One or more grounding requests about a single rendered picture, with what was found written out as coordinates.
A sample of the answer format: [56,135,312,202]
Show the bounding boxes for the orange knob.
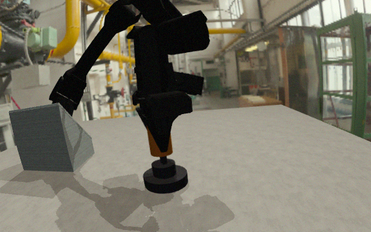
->
[146,126,173,157]

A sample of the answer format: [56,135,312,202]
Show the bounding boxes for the black stepped round pedestal with shaft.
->
[143,156,188,194]

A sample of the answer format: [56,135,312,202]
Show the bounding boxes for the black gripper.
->
[132,57,193,153]

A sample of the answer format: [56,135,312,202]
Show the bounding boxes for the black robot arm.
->
[49,0,210,116]

